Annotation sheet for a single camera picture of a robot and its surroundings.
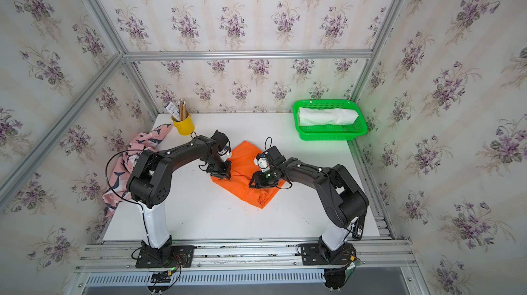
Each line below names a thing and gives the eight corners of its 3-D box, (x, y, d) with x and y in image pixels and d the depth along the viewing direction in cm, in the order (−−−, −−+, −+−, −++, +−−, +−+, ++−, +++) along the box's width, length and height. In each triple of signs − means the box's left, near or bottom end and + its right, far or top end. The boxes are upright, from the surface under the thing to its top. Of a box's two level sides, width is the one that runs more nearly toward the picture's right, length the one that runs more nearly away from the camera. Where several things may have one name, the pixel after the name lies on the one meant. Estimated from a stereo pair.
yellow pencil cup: (179, 138, 111) (173, 127, 104) (177, 128, 116) (171, 116, 108) (196, 133, 113) (191, 122, 106) (194, 123, 118) (189, 111, 111)
